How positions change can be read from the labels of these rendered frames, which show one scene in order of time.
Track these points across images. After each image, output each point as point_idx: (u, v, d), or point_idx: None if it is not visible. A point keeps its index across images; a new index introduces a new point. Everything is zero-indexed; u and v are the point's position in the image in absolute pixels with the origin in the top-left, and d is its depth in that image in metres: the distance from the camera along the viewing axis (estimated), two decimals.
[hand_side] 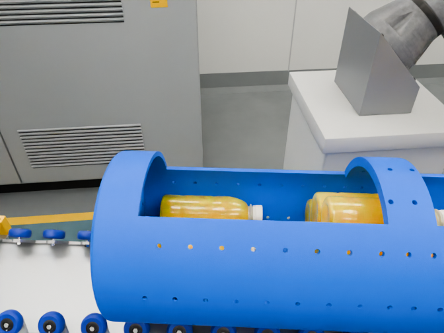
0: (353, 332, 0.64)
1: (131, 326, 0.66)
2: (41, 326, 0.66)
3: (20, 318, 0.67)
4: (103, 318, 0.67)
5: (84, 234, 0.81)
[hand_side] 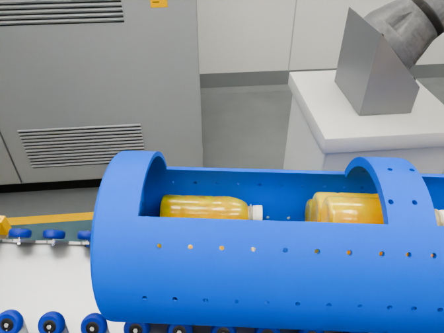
0: (353, 332, 0.64)
1: (131, 326, 0.66)
2: (41, 326, 0.66)
3: (20, 318, 0.67)
4: (103, 318, 0.67)
5: (84, 234, 0.81)
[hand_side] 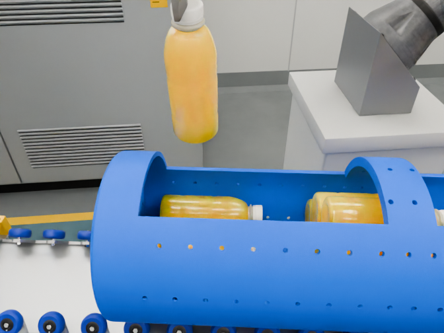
0: (353, 332, 0.64)
1: (131, 326, 0.66)
2: (41, 326, 0.66)
3: (20, 318, 0.67)
4: (103, 318, 0.67)
5: (84, 234, 0.81)
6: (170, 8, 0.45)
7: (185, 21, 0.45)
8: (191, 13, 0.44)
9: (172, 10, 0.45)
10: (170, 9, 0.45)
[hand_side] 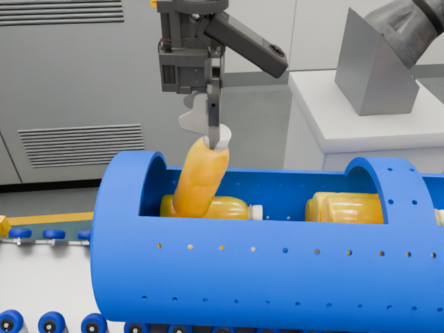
0: (353, 332, 0.64)
1: (131, 326, 0.66)
2: (41, 326, 0.66)
3: (20, 318, 0.67)
4: (103, 318, 0.67)
5: (84, 234, 0.81)
6: None
7: (216, 145, 0.58)
8: (222, 142, 0.58)
9: None
10: None
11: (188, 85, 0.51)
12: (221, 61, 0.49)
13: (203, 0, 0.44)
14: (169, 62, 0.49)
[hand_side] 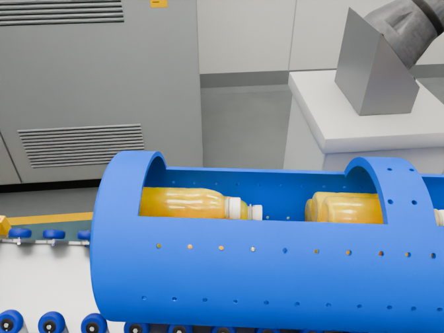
0: (353, 332, 0.64)
1: (131, 326, 0.66)
2: (41, 326, 0.66)
3: (20, 318, 0.67)
4: (103, 318, 0.67)
5: (84, 234, 0.81)
6: (238, 203, 0.67)
7: (232, 215, 0.67)
8: (238, 218, 0.68)
9: (238, 206, 0.67)
10: (238, 203, 0.67)
11: None
12: None
13: None
14: None
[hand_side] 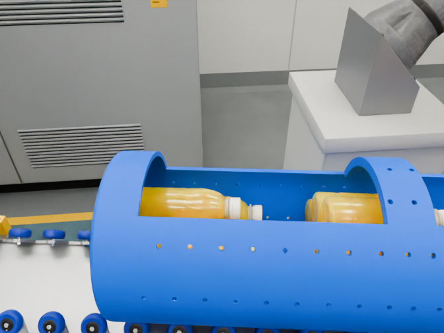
0: (353, 332, 0.64)
1: (131, 326, 0.66)
2: (41, 326, 0.66)
3: (20, 318, 0.67)
4: (103, 318, 0.67)
5: (84, 234, 0.81)
6: (238, 203, 0.67)
7: (232, 215, 0.67)
8: (238, 218, 0.68)
9: (238, 206, 0.67)
10: (238, 203, 0.67)
11: None
12: None
13: None
14: None
